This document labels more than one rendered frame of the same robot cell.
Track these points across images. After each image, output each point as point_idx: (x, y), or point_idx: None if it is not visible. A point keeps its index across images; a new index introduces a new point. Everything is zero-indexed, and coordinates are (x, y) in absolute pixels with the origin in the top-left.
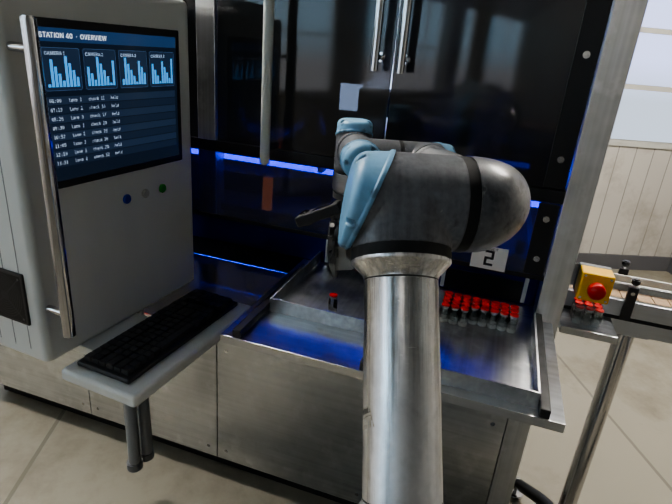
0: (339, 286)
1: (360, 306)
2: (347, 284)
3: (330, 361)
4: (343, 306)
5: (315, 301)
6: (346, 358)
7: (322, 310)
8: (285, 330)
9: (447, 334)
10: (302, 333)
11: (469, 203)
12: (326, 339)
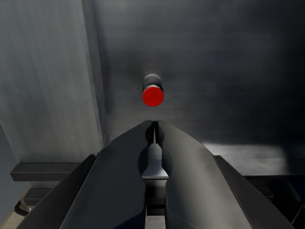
0: (277, 58)
1: (194, 121)
2: (291, 72)
3: (6, 127)
4: (182, 95)
5: (181, 32)
6: (30, 143)
7: (91, 88)
8: (28, 18)
9: (161, 221)
10: (43, 58)
11: None
12: (56, 104)
